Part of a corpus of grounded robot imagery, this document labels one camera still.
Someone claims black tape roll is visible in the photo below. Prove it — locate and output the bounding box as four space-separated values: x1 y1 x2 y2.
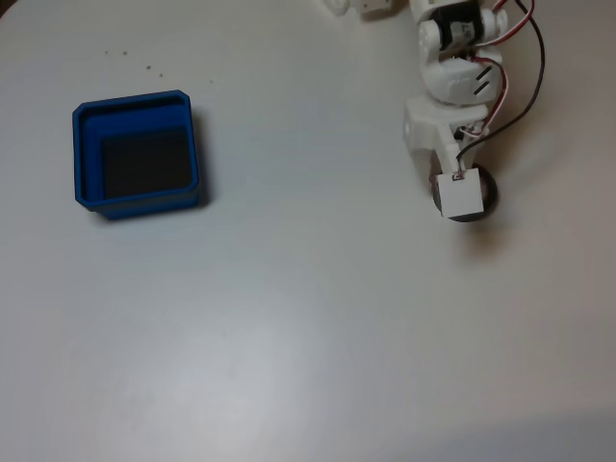
429 167 501 225

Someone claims blue plastic box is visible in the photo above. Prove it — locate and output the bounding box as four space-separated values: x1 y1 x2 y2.
71 89 209 221

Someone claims white cube camera box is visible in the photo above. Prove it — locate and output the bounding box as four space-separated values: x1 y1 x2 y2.
430 166 485 218

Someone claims red white servo cable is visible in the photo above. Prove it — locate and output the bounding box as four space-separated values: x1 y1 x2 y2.
478 0 536 48
459 55 510 141

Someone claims black cable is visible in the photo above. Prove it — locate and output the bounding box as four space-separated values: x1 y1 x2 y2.
451 9 548 177

